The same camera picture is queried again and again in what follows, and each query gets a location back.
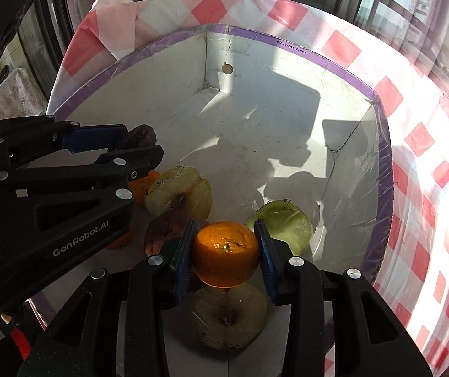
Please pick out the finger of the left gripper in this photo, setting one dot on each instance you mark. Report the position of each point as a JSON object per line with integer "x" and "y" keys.
{"x": 113, "y": 169}
{"x": 102, "y": 137}

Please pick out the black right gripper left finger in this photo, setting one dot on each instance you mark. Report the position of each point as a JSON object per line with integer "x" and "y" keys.
{"x": 82, "y": 339}

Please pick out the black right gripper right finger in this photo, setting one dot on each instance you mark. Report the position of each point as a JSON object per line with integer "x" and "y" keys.
{"x": 339, "y": 312}

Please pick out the small orange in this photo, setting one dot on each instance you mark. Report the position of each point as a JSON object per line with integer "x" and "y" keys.
{"x": 140, "y": 186}

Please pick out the yellow fruit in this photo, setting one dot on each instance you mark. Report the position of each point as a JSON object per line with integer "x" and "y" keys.
{"x": 182, "y": 187}

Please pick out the small orange tangerine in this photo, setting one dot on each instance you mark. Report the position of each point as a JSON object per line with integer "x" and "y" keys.
{"x": 225, "y": 254}

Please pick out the brown apple slice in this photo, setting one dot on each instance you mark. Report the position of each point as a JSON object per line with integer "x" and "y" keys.
{"x": 228, "y": 318}

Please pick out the green melon half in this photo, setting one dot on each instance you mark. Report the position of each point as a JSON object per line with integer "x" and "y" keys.
{"x": 285, "y": 222}

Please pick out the large orange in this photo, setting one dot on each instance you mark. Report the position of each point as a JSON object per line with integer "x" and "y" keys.
{"x": 123, "y": 241}

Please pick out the dark round fruit left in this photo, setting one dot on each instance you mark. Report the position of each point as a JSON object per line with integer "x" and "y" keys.
{"x": 141, "y": 136}

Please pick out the dark red apple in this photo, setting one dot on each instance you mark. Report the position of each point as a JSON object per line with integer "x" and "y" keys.
{"x": 167, "y": 226}

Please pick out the red white checkered tablecloth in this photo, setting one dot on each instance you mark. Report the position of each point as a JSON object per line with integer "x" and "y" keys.
{"x": 273, "y": 99}

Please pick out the purple cardboard box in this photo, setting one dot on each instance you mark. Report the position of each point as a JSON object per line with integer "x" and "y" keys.
{"x": 270, "y": 217}

